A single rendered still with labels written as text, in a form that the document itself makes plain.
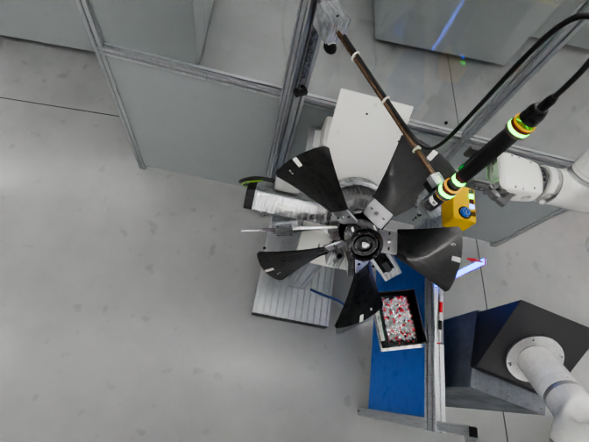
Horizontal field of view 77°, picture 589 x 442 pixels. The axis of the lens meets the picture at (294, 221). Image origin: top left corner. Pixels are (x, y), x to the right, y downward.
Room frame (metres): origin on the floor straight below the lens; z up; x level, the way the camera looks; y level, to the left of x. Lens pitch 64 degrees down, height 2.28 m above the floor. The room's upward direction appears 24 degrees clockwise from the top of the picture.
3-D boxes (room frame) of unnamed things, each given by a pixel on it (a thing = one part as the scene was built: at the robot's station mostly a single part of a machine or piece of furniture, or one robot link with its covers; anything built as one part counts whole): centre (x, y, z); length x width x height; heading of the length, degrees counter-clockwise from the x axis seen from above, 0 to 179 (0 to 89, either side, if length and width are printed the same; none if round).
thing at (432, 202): (0.61, -0.32, 1.65); 0.04 x 0.04 x 0.46
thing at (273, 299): (0.77, -0.14, 0.04); 0.62 x 0.46 x 0.08; 13
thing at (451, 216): (0.97, -0.61, 1.02); 0.16 x 0.10 x 0.11; 13
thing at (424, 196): (0.61, -0.31, 1.49); 0.09 x 0.07 x 0.10; 48
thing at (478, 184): (0.56, -0.35, 1.65); 0.07 x 0.03 x 0.03; 103
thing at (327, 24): (1.03, 0.14, 1.53); 0.10 x 0.07 x 0.08; 48
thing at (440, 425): (0.17, -0.79, 0.96); 0.03 x 0.03 x 0.20; 13
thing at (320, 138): (1.13, -0.01, 0.92); 0.17 x 0.16 x 0.11; 13
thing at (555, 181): (0.64, -0.48, 1.65); 0.09 x 0.03 x 0.08; 13
